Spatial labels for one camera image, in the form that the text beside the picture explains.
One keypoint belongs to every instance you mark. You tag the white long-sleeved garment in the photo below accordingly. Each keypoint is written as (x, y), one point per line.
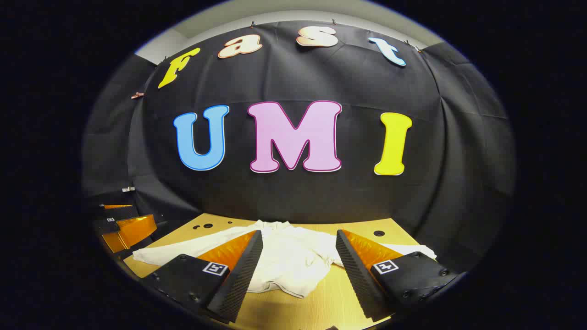
(284, 261)

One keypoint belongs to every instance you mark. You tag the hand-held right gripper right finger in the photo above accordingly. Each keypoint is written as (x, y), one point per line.
(360, 279)

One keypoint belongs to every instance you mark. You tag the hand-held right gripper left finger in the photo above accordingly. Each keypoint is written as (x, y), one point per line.
(238, 279)

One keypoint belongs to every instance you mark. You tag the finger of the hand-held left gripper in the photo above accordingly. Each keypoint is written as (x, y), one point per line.
(106, 226)
(117, 213)

